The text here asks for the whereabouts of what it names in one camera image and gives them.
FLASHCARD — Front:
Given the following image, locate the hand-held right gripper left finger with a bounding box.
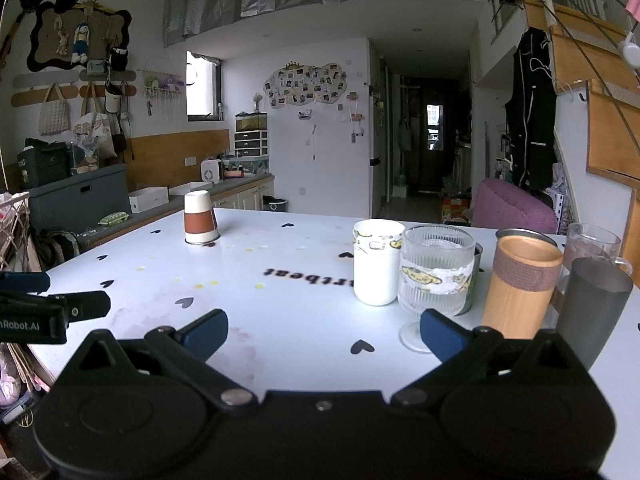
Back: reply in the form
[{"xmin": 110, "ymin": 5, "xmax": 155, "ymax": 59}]
[{"xmin": 65, "ymin": 309, "xmax": 259, "ymax": 407}]

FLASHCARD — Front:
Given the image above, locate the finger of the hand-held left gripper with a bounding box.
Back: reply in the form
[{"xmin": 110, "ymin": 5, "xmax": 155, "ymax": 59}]
[
  {"xmin": 0, "ymin": 290, "xmax": 112, "ymax": 324},
  {"xmin": 0, "ymin": 271, "xmax": 51, "ymax": 295}
]

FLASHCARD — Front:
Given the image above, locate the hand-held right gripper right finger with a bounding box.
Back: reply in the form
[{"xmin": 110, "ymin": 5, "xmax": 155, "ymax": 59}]
[{"xmin": 391, "ymin": 309, "xmax": 588, "ymax": 407}]

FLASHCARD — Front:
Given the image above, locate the brown and white paper cup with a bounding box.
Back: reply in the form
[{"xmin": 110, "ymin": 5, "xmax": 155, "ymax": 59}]
[{"xmin": 183, "ymin": 190, "xmax": 221, "ymax": 246}]

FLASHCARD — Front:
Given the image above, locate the dark green cup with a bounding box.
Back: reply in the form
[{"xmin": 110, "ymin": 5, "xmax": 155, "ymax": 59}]
[{"xmin": 456, "ymin": 243, "xmax": 485, "ymax": 316}]

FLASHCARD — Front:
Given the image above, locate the steel cup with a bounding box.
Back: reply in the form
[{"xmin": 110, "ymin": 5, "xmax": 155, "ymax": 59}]
[{"xmin": 495, "ymin": 228, "xmax": 559, "ymax": 249}]

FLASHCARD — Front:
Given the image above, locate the white net basket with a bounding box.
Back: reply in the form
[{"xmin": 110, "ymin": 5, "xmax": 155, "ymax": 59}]
[{"xmin": 0, "ymin": 191, "xmax": 32, "ymax": 273}]

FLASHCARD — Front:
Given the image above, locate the ribbed glass goblet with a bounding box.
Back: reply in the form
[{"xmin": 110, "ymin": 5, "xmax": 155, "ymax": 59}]
[{"xmin": 397, "ymin": 225, "xmax": 476, "ymax": 354}]

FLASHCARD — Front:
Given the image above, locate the bamboo tumbler with brown band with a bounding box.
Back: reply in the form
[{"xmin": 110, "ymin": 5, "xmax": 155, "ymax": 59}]
[{"xmin": 480, "ymin": 235, "xmax": 564, "ymax": 341}]

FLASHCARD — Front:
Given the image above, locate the white mug with cartoon print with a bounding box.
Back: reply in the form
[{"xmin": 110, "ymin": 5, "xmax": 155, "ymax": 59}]
[{"xmin": 352, "ymin": 219, "xmax": 406, "ymax": 307}]

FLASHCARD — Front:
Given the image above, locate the grey storage box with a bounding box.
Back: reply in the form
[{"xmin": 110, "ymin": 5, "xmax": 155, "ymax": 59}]
[{"xmin": 27, "ymin": 162, "xmax": 131, "ymax": 236}]

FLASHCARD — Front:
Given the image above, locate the black case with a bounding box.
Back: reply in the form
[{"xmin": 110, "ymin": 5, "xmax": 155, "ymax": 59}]
[{"xmin": 16, "ymin": 138, "xmax": 72, "ymax": 190}]

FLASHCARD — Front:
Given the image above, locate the white flat box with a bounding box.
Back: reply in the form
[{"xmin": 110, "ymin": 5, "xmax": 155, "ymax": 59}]
[{"xmin": 128, "ymin": 187, "xmax": 170, "ymax": 213}]

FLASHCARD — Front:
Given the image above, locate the colourful cardboard box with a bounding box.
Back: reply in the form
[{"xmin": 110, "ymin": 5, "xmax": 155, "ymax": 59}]
[{"xmin": 440, "ymin": 191, "xmax": 473, "ymax": 225}]

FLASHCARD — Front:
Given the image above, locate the white kitchen cabinet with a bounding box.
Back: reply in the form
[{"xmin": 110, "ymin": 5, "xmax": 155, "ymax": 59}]
[{"xmin": 170, "ymin": 174, "xmax": 276, "ymax": 212}]

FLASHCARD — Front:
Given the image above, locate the pink pouf seat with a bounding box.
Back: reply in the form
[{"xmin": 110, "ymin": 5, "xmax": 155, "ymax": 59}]
[{"xmin": 472, "ymin": 177, "xmax": 559, "ymax": 235}]

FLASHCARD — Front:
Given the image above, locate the grey metal tumbler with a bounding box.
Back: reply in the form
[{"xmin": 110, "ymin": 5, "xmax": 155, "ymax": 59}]
[{"xmin": 556, "ymin": 257, "xmax": 634, "ymax": 372}]

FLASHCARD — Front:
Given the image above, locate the printed tote bag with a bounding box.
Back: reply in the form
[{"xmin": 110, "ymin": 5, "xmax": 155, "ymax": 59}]
[{"xmin": 73, "ymin": 83, "xmax": 117, "ymax": 166}]

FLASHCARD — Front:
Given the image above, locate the white knitted tote bag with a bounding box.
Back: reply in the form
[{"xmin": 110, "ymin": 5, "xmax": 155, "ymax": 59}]
[{"xmin": 38, "ymin": 83, "xmax": 75, "ymax": 136}]

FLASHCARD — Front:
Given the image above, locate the clear glass mug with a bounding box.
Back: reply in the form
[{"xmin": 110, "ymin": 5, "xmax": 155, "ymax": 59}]
[{"xmin": 556, "ymin": 223, "xmax": 634, "ymax": 295}]

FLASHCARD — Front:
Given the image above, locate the dark entrance door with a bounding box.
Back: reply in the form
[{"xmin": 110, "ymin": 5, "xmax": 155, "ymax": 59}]
[{"xmin": 418, "ymin": 86, "xmax": 451, "ymax": 192}]

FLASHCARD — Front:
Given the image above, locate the small drawer organiser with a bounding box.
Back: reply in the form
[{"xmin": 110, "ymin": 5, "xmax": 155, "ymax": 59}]
[{"xmin": 234, "ymin": 130, "xmax": 270, "ymax": 158}]

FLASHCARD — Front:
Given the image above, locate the glass fish tank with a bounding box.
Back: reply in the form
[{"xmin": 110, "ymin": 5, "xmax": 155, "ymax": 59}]
[{"xmin": 235, "ymin": 112, "xmax": 269, "ymax": 133}]

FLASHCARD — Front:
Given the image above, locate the black hanging coat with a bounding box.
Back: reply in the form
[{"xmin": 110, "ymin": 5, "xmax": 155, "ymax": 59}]
[{"xmin": 504, "ymin": 26, "xmax": 558, "ymax": 192}]

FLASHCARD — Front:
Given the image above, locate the brown board with dolls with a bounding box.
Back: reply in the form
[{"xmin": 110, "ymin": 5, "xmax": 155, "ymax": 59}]
[{"xmin": 26, "ymin": 0, "xmax": 132, "ymax": 74}]

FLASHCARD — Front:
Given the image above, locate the cloud-shaped photo board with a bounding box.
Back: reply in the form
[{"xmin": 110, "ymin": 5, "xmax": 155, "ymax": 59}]
[{"xmin": 263, "ymin": 62, "xmax": 349, "ymax": 109}]

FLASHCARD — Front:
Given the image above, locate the wooden staircase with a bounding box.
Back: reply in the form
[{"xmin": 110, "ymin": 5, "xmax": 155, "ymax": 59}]
[{"xmin": 522, "ymin": 0, "xmax": 640, "ymax": 281}]

